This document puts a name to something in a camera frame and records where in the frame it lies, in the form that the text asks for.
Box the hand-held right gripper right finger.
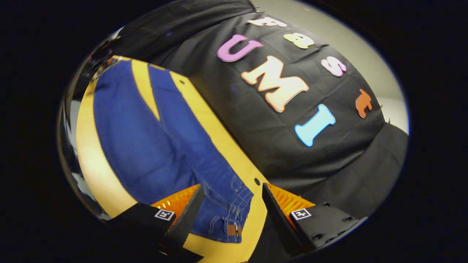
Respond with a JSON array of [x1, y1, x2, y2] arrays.
[[261, 183, 368, 256]]

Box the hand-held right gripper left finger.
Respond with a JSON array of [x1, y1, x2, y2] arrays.
[[110, 184, 205, 260]]

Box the blue jeans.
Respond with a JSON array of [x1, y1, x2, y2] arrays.
[[93, 60, 254, 244]]

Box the black backdrop cloth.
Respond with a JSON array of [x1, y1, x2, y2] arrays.
[[113, 0, 409, 220]]

